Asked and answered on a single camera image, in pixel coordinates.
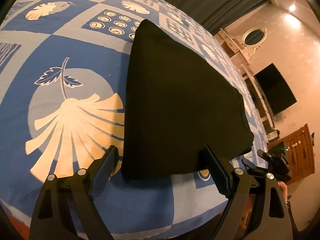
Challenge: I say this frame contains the black pants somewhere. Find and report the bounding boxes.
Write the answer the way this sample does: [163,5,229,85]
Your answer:
[120,20,254,181]

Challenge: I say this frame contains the person left hand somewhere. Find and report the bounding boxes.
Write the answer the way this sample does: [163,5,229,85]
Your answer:
[278,181,288,202]

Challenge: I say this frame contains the brown wooden door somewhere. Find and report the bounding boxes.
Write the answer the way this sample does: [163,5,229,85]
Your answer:
[267,124,315,185]

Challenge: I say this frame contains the white tv console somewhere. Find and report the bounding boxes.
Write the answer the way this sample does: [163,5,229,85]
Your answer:
[240,64,279,143]

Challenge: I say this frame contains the black television screen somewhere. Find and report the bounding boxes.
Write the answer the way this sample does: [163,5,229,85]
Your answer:
[254,63,297,115]

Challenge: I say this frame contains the white vanity dresser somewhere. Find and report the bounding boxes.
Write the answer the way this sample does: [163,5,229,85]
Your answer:
[214,29,251,69]

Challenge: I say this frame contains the oval vanity mirror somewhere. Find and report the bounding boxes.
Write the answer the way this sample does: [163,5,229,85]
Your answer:
[242,27,267,46]

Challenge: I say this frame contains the blue patterned bed sheet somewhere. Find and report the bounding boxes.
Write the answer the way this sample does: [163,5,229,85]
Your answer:
[1,0,267,227]

